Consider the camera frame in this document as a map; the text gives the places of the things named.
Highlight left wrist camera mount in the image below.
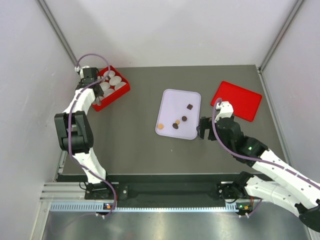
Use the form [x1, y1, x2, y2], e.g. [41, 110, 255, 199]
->
[74, 65, 90, 75]

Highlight red box lid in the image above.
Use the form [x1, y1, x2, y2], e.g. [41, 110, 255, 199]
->
[210, 81, 263, 122]

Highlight aluminium frame rail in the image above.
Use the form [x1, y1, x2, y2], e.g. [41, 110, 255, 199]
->
[35, 0, 78, 71]

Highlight metal serving tongs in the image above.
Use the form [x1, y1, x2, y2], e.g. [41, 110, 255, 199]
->
[96, 84, 104, 98]

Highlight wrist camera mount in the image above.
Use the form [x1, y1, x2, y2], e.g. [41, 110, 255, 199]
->
[214, 101, 234, 123]
[74, 65, 90, 75]

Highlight lavender plastic tray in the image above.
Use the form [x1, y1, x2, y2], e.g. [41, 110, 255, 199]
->
[155, 89, 201, 140]

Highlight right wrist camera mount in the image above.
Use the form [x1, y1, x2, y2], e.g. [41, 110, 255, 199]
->
[214, 101, 234, 123]

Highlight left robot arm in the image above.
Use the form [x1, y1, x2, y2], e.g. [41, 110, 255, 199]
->
[54, 66, 114, 200]

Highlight grey slotted cable duct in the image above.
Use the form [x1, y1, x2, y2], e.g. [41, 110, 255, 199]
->
[49, 202, 250, 213]

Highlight dark square leaf chocolate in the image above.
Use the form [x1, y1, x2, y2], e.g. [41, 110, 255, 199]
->
[186, 104, 193, 110]

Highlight red chocolate box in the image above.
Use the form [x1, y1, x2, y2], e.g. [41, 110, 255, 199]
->
[92, 65, 131, 112]

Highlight white paper cup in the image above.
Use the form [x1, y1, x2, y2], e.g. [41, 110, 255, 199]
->
[99, 81, 110, 92]
[103, 88, 115, 98]
[109, 75, 122, 86]
[103, 70, 116, 78]
[92, 96, 104, 106]
[114, 81, 127, 91]

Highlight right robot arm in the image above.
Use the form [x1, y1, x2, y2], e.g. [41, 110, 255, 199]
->
[196, 117, 320, 232]

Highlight dark oval leaf chocolate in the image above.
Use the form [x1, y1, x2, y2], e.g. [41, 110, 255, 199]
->
[172, 123, 179, 130]

